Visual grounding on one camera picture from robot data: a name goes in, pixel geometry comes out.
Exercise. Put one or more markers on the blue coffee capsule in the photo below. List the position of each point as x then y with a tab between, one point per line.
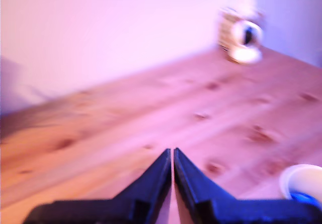
302	198

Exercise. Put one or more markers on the small white round camera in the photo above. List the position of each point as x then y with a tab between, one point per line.
247	53

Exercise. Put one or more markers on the leaf print tissue box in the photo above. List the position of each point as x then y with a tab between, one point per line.
225	32

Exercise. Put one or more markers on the white cartoon print mug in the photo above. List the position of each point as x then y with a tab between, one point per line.
299	176

